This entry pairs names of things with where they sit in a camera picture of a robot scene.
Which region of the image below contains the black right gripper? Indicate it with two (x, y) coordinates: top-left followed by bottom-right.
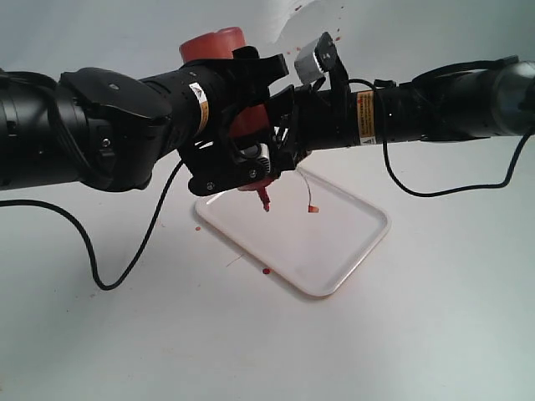
(232, 46), (359, 178)

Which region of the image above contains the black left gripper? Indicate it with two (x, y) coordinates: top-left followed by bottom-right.
(142, 59), (273, 196)

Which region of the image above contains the red squeeze sauce bottle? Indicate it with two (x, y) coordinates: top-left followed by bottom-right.
(179, 27), (289, 211)

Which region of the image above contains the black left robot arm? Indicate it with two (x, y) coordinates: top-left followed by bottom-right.
(1, 46), (288, 196)

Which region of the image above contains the white paper backdrop sheet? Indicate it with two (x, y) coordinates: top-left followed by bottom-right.
(1, 1), (534, 81)

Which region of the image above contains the white rectangular plastic tray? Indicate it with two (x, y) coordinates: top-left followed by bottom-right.
(195, 168), (390, 297)

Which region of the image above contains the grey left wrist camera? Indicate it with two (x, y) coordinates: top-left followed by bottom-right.
(237, 143), (272, 175)

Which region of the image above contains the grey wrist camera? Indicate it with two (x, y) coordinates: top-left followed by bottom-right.
(293, 32), (349, 88)
(237, 143), (272, 175)

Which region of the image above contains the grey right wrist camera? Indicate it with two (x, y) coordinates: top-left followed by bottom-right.
(293, 32), (349, 88)

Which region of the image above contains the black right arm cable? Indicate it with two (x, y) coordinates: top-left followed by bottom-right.
(346, 77), (535, 199)

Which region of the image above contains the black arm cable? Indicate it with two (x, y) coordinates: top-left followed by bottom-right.
(346, 77), (535, 199)
(0, 158), (186, 292)

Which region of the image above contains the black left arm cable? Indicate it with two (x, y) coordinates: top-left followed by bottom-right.
(0, 158), (186, 292)

